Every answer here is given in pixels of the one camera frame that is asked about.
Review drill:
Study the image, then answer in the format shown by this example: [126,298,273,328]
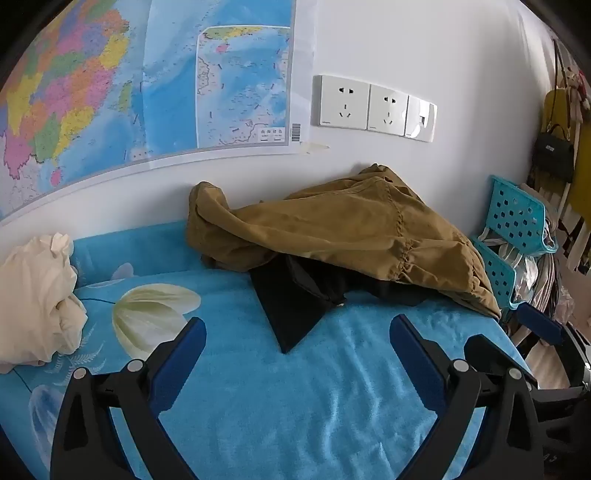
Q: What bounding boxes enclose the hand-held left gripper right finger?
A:
[389,314,543,480]

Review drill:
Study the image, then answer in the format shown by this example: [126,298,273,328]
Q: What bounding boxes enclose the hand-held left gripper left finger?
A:
[50,316,208,480]

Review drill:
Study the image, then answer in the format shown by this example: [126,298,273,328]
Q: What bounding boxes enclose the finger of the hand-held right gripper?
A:
[516,304,584,386]
[463,335,537,394]

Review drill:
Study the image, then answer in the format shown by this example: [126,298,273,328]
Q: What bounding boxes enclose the brown jacket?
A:
[186,163,502,322]

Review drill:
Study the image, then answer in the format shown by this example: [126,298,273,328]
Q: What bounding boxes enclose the blue floral blanket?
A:
[0,220,536,480]

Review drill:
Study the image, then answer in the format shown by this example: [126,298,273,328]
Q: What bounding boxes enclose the black cloth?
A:
[249,254,435,355]

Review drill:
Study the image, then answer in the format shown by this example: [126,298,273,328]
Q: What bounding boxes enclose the yellow hanging garment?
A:
[540,88,591,222]

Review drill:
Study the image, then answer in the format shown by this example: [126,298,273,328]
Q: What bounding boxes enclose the cream folded garment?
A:
[0,233,89,374]

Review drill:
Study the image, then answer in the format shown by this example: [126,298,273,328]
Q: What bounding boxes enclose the black handbag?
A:
[532,124,577,183]

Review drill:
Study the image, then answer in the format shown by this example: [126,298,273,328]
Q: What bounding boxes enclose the small plush toy charm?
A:
[566,67,591,109]

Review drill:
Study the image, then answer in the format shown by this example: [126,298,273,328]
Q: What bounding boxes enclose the white wall switch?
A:
[405,95,438,143]

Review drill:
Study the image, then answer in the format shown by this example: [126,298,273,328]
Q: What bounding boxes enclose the white wall socket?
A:
[312,75,371,130]
[367,84,409,136]

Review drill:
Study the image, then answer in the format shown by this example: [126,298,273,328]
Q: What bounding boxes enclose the colourful wall map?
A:
[0,0,317,222]

